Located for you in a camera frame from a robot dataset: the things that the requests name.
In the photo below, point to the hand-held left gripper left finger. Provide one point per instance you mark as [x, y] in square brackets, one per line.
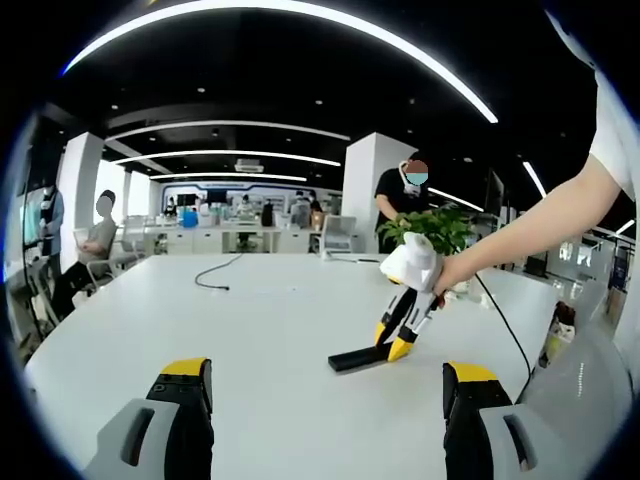
[185, 430]

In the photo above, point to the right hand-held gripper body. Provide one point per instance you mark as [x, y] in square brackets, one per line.
[410, 265]

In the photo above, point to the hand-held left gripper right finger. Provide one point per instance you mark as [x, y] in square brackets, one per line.
[467, 430]

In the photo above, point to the black remote control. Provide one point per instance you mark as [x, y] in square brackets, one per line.
[355, 359]

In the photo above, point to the person's right hand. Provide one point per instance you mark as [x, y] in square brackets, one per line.
[452, 272]

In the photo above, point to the flat dark phone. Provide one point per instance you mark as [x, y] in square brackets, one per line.
[369, 260]

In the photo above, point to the green potted plant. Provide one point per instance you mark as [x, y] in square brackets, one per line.
[450, 225]

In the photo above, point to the white office chair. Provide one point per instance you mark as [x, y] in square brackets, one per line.
[337, 232]

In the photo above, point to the grey mesh office chair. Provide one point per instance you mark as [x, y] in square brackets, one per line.
[575, 400]

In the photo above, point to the brown white bag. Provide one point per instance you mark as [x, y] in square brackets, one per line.
[562, 330]

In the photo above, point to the ceiling air conditioner unit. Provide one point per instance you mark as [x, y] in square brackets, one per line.
[250, 165]

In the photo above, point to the long white counter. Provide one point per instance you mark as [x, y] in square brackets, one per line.
[210, 240]

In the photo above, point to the blue box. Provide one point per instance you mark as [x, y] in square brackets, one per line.
[190, 221]

